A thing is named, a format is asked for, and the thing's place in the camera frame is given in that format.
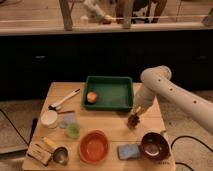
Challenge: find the orange plastic bowl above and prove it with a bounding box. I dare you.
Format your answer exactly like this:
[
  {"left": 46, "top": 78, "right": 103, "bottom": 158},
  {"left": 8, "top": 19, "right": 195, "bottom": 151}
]
[{"left": 78, "top": 130, "right": 109, "bottom": 164}]

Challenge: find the black cable left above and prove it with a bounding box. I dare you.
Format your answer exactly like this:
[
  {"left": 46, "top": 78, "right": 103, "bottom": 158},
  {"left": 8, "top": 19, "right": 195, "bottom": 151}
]
[{"left": 0, "top": 108, "right": 31, "bottom": 146}]

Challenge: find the white round cup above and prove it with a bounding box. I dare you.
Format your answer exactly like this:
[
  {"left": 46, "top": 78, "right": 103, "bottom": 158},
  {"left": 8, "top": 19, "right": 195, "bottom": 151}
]
[{"left": 41, "top": 110, "right": 58, "bottom": 128}]

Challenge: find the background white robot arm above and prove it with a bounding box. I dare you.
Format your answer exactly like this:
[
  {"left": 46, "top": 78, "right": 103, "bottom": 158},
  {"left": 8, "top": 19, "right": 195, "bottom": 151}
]
[{"left": 83, "top": 0, "right": 116, "bottom": 24}]

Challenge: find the metal measuring cup yellow handle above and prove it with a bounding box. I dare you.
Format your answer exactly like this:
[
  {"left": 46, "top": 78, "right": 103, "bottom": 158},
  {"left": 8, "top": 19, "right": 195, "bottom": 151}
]
[{"left": 42, "top": 137, "right": 68, "bottom": 165}]

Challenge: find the light blue cloth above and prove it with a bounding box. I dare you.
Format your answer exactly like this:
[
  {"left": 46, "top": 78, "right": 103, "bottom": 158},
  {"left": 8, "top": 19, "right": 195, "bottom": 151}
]
[{"left": 59, "top": 113, "right": 76, "bottom": 129}]

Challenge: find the green translucent cup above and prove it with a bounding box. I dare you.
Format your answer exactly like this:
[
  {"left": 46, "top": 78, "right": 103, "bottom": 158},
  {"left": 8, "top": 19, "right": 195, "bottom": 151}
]
[{"left": 65, "top": 123, "right": 80, "bottom": 139}]

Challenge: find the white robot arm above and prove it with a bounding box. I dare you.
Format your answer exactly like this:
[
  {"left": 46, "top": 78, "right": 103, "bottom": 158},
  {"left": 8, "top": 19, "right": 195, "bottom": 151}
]
[{"left": 133, "top": 66, "right": 213, "bottom": 135}]

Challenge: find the orange fruit in tray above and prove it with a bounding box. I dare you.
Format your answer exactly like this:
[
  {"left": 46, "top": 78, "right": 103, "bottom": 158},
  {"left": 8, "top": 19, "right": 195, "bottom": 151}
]
[{"left": 87, "top": 92, "right": 97, "bottom": 103}]

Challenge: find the black cable right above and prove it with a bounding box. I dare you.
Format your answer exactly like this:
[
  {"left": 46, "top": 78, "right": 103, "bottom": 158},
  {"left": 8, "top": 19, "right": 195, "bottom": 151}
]
[{"left": 170, "top": 134, "right": 213, "bottom": 171}]

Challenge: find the dark purple grape bunch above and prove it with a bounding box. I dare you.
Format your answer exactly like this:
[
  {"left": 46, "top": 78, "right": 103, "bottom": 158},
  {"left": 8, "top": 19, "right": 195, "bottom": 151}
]
[{"left": 127, "top": 114, "right": 140, "bottom": 129}]

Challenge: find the green plastic tray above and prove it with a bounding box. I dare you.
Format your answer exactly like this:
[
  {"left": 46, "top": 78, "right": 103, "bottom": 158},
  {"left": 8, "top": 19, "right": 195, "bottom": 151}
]
[{"left": 82, "top": 76, "right": 134, "bottom": 111}]

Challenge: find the black cable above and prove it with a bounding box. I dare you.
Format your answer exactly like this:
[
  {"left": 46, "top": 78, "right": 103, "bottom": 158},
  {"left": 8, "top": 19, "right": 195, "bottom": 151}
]
[
  {"left": 170, "top": 134, "right": 213, "bottom": 171},
  {"left": 0, "top": 108, "right": 31, "bottom": 146}
]

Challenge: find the dark maroon bowl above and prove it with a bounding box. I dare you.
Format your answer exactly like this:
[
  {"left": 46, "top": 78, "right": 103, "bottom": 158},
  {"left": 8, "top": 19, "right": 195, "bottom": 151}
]
[{"left": 140, "top": 132, "right": 170, "bottom": 161}]

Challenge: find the wooden block holder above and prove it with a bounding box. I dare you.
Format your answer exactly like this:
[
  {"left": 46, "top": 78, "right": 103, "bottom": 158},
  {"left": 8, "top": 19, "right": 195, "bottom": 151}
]
[{"left": 27, "top": 144, "right": 52, "bottom": 166}]

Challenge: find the blue sponge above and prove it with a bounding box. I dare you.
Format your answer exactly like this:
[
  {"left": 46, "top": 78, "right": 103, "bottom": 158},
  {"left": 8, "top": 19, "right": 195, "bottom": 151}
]
[{"left": 117, "top": 144, "right": 141, "bottom": 160}]

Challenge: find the white handled brush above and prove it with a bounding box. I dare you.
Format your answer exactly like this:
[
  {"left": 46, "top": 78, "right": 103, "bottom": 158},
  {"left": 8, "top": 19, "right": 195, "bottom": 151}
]
[{"left": 48, "top": 89, "right": 80, "bottom": 111}]

